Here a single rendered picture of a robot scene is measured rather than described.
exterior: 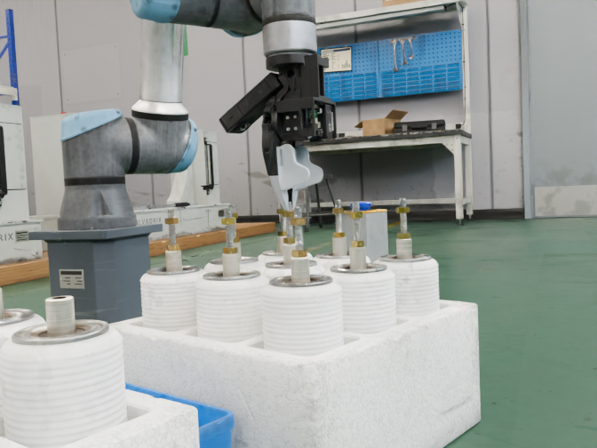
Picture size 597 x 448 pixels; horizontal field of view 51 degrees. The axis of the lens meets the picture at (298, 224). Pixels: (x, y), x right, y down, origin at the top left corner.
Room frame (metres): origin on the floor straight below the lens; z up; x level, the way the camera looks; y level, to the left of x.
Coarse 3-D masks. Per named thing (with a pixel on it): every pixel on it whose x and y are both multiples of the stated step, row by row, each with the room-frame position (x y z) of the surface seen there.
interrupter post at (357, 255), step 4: (352, 248) 0.82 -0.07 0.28; (356, 248) 0.82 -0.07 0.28; (360, 248) 0.82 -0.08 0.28; (364, 248) 0.82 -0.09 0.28; (352, 252) 0.82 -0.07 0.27; (356, 252) 0.82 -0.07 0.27; (360, 252) 0.82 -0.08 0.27; (364, 252) 0.82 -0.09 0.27; (352, 256) 0.82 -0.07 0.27; (356, 256) 0.82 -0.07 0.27; (360, 256) 0.82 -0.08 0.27; (364, 256) 0.82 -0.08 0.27; (352, 260) 0.82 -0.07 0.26; (356, 260) 0.82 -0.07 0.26; (360, 260) 0.82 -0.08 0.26; (364, 260) 0.82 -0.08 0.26; (352, 264) 0.82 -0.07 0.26; (356, 264) 0.82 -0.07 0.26; (360, 264) 0.82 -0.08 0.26; (364, 264) 0.82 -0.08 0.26; (352, 268) 0.82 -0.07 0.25; (356, 268) 0.82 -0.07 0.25; (360, 268) 0.82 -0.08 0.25; (364, 268) 0.82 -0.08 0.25
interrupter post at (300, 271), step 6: (294, 258) 0.73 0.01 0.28; (300, 258) 0.73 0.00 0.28; (306, 258) 0.73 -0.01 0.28; (294, 264) 0.73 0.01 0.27; (300, 264) 0.73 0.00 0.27; (306, 264) 0.73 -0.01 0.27; (294, 270) 0.73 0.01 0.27; (300, 270) 0.73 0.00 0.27; (306, 270) 0.73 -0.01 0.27; (294, 276) 0.73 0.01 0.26; (300, 276) 0.73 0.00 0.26; (306, 276) 0.73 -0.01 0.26; (294, 282) 0.73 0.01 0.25; (300, 282) 0.73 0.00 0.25; (306, 282) 0.73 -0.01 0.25
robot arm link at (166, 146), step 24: (144, 24) 1.26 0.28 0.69; (168, 24) 1.25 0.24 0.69; (144, 48) 1.27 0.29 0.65; (168, 48) 1.26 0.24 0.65; (144, 72) 1.28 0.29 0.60; (168, 72) 1.27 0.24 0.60; (144, 96) 1.28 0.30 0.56; (168, 96) 1.28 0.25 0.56; (144, 120) 1.27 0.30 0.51; (168, 120) 1.28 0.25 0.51; (192, 120) 1.36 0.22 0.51; (144, 144) 1.26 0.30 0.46; (168, 144) 1.29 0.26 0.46; (192, 144) 1.32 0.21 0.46; (144, 168) 1.28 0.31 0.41; (168, 168) 1.32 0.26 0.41
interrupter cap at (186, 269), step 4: (152, 268) 0.91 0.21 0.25; (156, 268) 0.91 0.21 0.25; (160, 268) 0.91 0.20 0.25; (164, 268) 0.91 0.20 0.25; (184, 268) 0.91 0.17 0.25; (188, 268) 0.90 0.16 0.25; (192, 268) 0.89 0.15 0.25; (196, 268) 0.88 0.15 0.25; (200, 268) 0.89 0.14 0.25; (148, 272) 0.87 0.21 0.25; (152, 272) 0.87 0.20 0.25; (156, 272) 0.86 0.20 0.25; (160, 272) 0.86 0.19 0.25; (164, 272) 0.86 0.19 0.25; (168, 272) 0.86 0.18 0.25; (172, 272) 0.86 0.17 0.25; (176, 272) 0.86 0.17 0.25; (180, 272) 0.86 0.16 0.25; (184, 272) 0.86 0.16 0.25; (188, 272) 0.87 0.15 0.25; (192, 272) 0.87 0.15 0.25
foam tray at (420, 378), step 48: (144, 336) 0.82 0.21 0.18; (192, 336) 0.79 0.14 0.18; (384, 336) 0.75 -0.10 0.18; (432, 336) 0.82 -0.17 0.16; (144, 384) 0.82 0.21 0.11; (192, 384) 0.76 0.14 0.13; (240, 384) 0.70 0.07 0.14; (288, 384) 0.66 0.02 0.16; (336, 384) 0.66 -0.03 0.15; (384, 384) 0.73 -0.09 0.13; (432, 384) 0.82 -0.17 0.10; (240, 432) 0.71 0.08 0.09; (288, 432) 0.66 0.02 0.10; (336, 432) 0.66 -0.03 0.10; (384, 432) 0.73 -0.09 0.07; (432, 432) 0.82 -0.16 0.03
